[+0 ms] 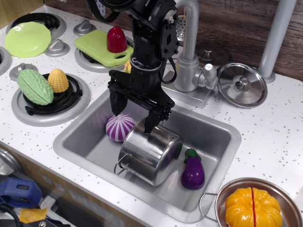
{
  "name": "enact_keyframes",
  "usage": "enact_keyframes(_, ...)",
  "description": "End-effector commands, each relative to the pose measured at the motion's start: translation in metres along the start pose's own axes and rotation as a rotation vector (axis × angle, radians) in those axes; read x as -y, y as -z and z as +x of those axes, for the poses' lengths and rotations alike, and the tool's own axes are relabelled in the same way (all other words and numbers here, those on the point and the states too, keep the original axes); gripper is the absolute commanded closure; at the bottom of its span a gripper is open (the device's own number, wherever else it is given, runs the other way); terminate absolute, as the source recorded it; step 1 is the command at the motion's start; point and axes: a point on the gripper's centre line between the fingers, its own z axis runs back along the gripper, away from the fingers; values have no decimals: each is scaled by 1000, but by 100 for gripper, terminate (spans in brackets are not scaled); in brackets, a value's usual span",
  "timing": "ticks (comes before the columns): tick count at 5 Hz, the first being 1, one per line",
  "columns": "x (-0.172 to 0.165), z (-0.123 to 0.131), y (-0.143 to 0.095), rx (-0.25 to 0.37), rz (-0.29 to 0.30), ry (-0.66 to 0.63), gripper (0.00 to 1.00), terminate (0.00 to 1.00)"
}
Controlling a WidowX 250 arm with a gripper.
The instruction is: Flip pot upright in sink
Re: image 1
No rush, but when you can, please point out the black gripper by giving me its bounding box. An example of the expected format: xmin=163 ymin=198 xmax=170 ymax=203
xmin=108 ymin=62 xmax=174 ymax=134

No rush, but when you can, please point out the stainless steel pot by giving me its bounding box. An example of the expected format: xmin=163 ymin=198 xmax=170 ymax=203
xmin=114 ymin=119 xmax=183 ymax=186

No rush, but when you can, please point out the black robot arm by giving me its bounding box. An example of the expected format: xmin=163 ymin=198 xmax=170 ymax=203
xmin=88 ymin=0 xmax=180 ymax=133

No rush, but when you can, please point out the steel pot lid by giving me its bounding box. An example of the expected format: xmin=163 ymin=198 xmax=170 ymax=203
xmin=217 ymin=62 xmax=267 ymax=108

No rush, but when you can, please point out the purple white striped onion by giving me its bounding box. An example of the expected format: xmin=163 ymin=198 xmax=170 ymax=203
xmin=106 ymin=113 xmax=135 ymax=142

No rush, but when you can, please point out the yellow toy bell pepper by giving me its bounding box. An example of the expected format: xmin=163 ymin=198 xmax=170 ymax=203
xmin=124 ymin=59 xmax=132 ymax=73

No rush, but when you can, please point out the silver toy faucet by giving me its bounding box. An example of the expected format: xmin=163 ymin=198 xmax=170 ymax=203
xmin=162 ymin=0 xmax=218 ymax=108

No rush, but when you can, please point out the front left stove burner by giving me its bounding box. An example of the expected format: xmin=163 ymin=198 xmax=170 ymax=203
xmin=12 ymin=73 xmax=90 ymax=127

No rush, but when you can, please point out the stove burner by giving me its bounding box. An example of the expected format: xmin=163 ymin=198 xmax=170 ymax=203
xmin=75 ymin=42 xmax=134 ymax=73
xmin=6 ymin=13 xmax=66 ymax=41
xmin=12 ymin=73 xmax=90 ymax=127
xmin=0 ymin=47 xmax=12 ymax=75

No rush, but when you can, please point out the back right stove burner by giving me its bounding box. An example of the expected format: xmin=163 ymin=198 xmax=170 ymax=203
xmin=75 ymin=42 xmax=134 ymax=73

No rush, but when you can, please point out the red toy pepper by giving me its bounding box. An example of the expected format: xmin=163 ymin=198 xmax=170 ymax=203
xmin=107 ymin=26 xmax=127 ymax=53

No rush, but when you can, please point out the green cutting board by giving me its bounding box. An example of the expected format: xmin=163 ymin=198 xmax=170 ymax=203
xmin=75 ymin=30 xmax=134 ymax=67

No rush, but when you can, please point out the yellow toy corn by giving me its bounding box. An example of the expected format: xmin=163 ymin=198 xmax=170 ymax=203
xmin=47 ymin=69 xmax=69 ymax=93

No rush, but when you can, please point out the purple toy eggplant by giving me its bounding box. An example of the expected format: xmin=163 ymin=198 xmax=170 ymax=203
xmin=180 ymin=148 xmax=205 ymax=190

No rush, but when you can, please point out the perforated steel strainer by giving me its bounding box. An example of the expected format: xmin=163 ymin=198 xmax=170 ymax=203
xmin=176 ymin=14 xmax=186 ymax=42

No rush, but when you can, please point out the grey stove knob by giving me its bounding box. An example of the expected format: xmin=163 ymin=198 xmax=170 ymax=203
xmin=73 ymin=19 xmax=96 ymax=36
xmin=9 ymin=63 xmax=38 ymax=82
xmin=45 ymin=39 xmax=70 ymax=57

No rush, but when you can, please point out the green bitter gourd toy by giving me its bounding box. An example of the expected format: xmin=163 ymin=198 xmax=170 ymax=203
xmin=18 ymin=69 xmax=54 ymax=105

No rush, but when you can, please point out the white slotted spatula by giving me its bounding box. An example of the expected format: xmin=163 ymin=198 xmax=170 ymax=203
xmin=96 ymin=0 xmax=106 ymax=17

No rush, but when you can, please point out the back left stove burner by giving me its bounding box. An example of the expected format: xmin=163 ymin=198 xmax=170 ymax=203
xmin=6 ymin=13 xmax=66 ymax=41

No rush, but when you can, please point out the light green plate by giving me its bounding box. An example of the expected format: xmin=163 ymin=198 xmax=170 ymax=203
xmin=5 ymin=22 xmax=51 ymax=58

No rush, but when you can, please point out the blue clamp tool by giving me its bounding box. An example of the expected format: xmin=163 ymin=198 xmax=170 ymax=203
xmin=0 ymin=178 xmax=42 ymax=208

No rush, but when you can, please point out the silver round knob lower left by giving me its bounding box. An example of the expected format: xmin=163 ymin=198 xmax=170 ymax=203
xmin=0 ymin=148 xmax=22 ymax=176

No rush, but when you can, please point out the far left stove burner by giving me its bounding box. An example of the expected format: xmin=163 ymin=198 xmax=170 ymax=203
xmin=0 ymin=47 xmax=12 ymax=75

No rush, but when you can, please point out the orange toy pumpkin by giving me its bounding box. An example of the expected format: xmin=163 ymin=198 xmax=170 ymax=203
xmin=225 ymin=187 xmax=283 ymax=227

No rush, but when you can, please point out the yellow tape piece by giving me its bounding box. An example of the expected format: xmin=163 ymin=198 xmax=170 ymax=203
xmin=19 ymin=208 xmax=48 ymax=224

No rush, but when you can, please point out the grey vertical pole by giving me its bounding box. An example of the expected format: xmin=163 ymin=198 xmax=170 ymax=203
xmin=258 ymin=0 xmax=297 ymax=83

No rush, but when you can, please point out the steel bowl with handle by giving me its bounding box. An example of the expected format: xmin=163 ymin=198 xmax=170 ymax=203
xmin=198 ymin=177 xmax=303 ymax=227

